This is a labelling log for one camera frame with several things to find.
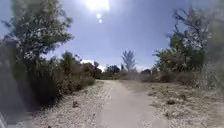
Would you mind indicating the dry gravel verge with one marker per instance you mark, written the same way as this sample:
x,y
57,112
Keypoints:
x,y
180,103
76,106

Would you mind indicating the dark distant trees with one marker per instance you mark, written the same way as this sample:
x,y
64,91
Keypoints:
x,y
113,69

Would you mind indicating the row of green bushes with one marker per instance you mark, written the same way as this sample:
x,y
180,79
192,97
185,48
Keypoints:
x,y
40,60
186,60

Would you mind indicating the pale dirt path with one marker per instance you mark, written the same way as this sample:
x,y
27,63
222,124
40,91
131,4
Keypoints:
x,y
123,106

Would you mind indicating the slender pale tree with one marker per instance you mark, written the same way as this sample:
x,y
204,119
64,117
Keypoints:
x,y
128,60

